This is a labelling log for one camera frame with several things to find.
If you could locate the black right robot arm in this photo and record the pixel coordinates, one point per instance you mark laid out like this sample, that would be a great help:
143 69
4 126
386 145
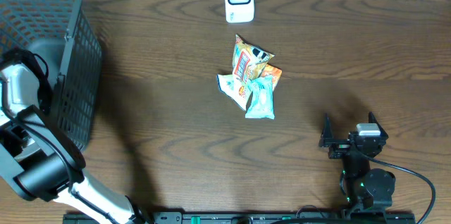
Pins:
368 190

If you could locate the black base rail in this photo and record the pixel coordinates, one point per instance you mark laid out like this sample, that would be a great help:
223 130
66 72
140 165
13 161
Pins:
264 218

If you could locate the light teal snack packet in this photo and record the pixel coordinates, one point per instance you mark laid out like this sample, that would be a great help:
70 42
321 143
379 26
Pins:
262 98

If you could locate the orange snack packet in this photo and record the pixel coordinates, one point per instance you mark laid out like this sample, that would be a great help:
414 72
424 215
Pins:
274 72

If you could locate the yellow red snack bag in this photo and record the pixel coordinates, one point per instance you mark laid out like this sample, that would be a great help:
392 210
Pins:
248 63

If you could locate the dark grey plastic mesh basket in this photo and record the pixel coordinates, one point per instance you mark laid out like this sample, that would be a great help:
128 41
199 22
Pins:
60 33

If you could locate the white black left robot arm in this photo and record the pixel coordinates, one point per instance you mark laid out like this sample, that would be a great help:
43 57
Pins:
38 160

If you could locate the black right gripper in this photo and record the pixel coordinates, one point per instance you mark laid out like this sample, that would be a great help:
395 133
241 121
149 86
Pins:
326 137

